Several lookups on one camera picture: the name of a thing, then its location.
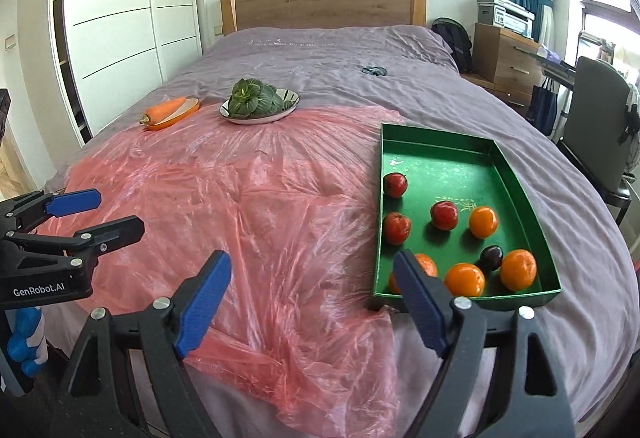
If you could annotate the grey desk chair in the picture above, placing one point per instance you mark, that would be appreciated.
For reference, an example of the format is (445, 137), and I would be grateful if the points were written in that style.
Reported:
(601, 126)

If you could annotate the orange oval dish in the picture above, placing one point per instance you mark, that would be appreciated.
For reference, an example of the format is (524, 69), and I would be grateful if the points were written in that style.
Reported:
(190, 106)

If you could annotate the orange carrot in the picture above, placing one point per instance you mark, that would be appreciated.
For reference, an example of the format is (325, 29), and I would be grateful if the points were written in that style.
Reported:
(157, 113)

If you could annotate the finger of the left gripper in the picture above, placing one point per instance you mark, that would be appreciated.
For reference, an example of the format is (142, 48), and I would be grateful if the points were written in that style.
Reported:
(27, 212)
(100, 239)

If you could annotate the white wardrobe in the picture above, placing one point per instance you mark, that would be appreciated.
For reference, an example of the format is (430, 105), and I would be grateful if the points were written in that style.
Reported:
(118, 51)

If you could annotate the wooden drawer chest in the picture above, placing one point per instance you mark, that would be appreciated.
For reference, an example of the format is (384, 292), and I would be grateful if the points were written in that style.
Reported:
(504, 65)

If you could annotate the grey printer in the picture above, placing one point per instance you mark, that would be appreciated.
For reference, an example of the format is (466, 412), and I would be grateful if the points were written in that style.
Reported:
(506, 14)

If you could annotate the small dark object on bed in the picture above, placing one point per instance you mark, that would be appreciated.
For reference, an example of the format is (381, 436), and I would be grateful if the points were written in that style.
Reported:
(374, 71)

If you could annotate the black backpack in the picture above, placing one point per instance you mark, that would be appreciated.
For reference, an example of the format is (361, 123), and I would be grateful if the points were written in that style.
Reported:
(458, 41)

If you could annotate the green rectangular tray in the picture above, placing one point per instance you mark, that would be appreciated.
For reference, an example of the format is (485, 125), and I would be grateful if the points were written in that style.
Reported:
(469, 171)

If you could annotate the white patterned plate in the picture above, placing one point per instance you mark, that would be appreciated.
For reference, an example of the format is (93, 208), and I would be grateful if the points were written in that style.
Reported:
(271, 106)

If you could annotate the dark purple plum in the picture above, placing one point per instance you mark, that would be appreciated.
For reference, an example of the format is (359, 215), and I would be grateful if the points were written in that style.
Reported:
(491, 258)

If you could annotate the wooden headboard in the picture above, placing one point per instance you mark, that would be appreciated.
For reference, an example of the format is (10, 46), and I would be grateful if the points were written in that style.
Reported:
(237, 15)

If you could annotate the pink plastic sheet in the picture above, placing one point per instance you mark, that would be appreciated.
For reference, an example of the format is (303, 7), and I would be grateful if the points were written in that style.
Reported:
(293, 350)

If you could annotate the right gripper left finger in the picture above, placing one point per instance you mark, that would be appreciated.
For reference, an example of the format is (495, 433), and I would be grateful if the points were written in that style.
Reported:
(98, 396)

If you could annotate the blue white gloved left hand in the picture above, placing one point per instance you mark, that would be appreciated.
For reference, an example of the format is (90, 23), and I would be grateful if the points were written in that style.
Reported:
(27, 346)

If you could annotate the red apple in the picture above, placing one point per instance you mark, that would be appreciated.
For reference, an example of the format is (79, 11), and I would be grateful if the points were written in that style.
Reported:
(395, 185)
(396, 228)
(444, 215)

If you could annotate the orange small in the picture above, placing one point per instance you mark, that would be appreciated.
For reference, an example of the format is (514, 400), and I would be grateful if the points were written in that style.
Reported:
(483, 222)

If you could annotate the desk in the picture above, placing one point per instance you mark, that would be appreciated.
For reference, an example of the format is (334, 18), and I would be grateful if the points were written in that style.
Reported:
(559, 72)

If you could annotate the dark blue tote bag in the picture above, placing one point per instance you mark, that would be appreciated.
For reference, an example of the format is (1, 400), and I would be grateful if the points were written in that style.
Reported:
(543, 107)

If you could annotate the green bok choy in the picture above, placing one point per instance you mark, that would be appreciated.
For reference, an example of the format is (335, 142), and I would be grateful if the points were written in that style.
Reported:
(247, 90)

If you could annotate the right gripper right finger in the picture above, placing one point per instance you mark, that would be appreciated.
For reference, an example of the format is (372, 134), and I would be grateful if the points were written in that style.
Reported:
(526, 395)

